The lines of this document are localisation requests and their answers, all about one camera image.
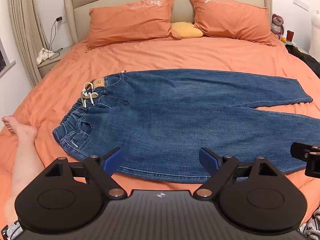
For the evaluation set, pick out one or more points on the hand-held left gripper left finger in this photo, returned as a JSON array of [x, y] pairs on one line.
[[112, 159]]

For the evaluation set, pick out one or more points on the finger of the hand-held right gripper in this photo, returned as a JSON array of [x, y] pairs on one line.
[[301, 151], [314, 166]]

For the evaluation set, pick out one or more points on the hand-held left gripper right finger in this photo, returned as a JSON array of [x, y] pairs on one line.
[[208, 158]]

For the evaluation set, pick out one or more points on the blue denim pants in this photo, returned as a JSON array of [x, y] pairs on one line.
[[175, 117]]

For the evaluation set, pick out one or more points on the patterned grey cloth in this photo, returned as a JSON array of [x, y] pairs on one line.
[[311, 227], [12, 231]]

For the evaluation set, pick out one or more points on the person's bare leg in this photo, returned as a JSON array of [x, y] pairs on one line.
[[23, 155]]

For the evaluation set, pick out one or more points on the dark clothing pile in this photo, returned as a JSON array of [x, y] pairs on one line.
[[306, 57]]

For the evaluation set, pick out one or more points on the orange bed sheet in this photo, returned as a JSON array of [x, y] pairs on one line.
[[175, 55]]

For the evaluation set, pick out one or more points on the small orange fruit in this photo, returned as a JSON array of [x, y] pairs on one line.
[[283, 40]]

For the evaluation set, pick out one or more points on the grey nightstand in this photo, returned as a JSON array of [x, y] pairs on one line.
[[53, 61]]

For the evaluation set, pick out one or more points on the small red box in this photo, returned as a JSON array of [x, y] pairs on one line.
[[290, 35]]

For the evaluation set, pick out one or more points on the white tall object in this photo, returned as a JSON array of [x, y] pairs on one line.
[[315, 35]]

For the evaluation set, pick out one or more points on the white crumpled cloth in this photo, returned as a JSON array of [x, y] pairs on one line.
[[44, 55]]

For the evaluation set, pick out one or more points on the pink plush bear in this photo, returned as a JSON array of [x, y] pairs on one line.
[[277, 25]]

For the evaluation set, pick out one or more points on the yellow pillow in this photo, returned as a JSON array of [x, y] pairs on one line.
[[186, 31]]

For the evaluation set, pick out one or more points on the orange pillow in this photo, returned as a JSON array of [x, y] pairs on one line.
[[230, 17], [130, 22]]

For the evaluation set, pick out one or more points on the beige curtain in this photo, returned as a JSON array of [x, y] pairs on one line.
[[25, 30]]

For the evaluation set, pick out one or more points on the beige padded headboard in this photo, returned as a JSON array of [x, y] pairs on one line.
[[180, 5]]

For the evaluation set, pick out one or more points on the window frame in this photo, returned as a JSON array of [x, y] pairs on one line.
[[6, 60]]

